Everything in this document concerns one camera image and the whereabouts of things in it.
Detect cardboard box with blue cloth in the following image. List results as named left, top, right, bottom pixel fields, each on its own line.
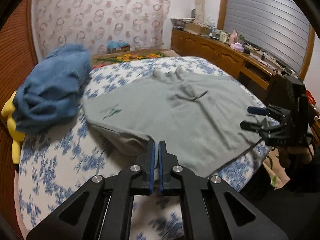
left=107, top=40, right=130, bottom=54

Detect blue floral white bedspread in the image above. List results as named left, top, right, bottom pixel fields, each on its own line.
left=15, top=56, right=278, bottom=240

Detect circle pattern sheer curtain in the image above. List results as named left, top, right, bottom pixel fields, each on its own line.
left=32, top=0, right=170, bottom=57

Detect grey window blind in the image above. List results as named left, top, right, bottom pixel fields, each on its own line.
left=224, top=0, right=310, bottom=73

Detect grey shorts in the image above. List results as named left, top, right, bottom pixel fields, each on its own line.
left=82, top=68, right=269, bottom=177

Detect open cardboard box on sideboard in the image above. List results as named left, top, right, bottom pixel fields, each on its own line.
left=184, top=23, right=211, bottom=35

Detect long wooden sideboard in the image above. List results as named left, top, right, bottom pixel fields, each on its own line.
left=171, top=29, right=281, bottom=91

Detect flower pattern brown blanket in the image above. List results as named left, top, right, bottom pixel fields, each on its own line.
left=91, top=51, right=168, bottom=69

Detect wooden louvred wardrobe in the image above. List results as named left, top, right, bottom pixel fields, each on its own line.
left=1, top=0, right=37, bottom=239

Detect folded blue jeans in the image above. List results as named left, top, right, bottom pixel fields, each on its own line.
left=12, top=44, right=91, bottom=134

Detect pink bottle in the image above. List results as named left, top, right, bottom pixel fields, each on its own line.
left=228, top=30, right=238, bottom=45

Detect yellow Pikachu plush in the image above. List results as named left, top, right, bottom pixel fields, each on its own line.
left=1, top=91, right=25, bottom=165

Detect pink tissue box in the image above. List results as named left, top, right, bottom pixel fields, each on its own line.
left=230, top=42, right=244, bottom=53

